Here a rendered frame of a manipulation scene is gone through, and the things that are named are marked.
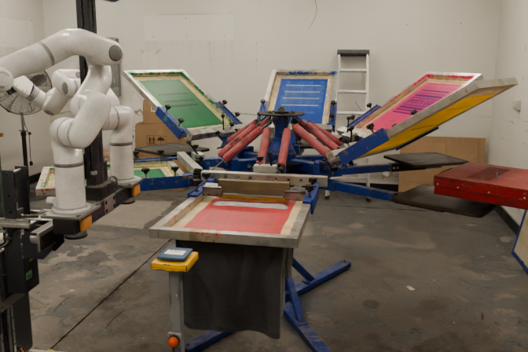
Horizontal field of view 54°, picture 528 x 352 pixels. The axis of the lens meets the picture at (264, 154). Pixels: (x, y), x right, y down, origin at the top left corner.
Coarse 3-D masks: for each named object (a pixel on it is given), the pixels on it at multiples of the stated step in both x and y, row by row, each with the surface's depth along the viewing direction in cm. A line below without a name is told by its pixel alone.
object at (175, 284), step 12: (192, 252) 189; (156, 264) 179; (168, 264) 178; (180, 264) 178; (192, 264) 184; (180, 276) 184; (180, 288) 185; (180, 300) 186; (180, 312) 186; (180, 324) 187; (168, 336) 187; (180, 336) 186; (180, 348) 188
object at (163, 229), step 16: (176, 208) 231; (304, 208) 232; (160, 224) 209; (304, 224) 216; (192, 240) 201; (208, 240) 200; (224, 240) 198; (240, 240) 197; (256, 240) 196; (272, 240) 195; (288, 240) 194
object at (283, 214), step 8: (256, 200) 258; (248, 208) 244; (256, 208) 244; (264, 208) 244; (272, 208) 244; (288, 208) 244; (280, 216) 232; (288, 216) 232; (272, 224) 221; (280, 224) 221; (248, 232) 211; (256, 232) 211; (264, 232) 211; (272, 232) 211
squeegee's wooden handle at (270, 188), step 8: (224, 184) 256; (232, 184) 255; (240, 184) 254; (248, 184) 254; (256, 184) 253; (264, 184) 252; (272, 184) 251; (280, 184) 251; (288, 184) 250; (232, 192) 256; (240, 192) 255; (248, 192) 254; (256, 192) 254; (264, 192) 253; (272, 192) 252; (280, 192) 251
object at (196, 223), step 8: (216, 200) 257; (224, 200) 257; (232, 200) 257; (240, 200) 257; (248, 200) 257; (208, 208) 244; (216, 208) 244; (224, 208) 244; (232, 208) 244; (240, 208) 244; (200, 216) 231; (192, 224) 220; (200, 224) 220; (208, 224) 220
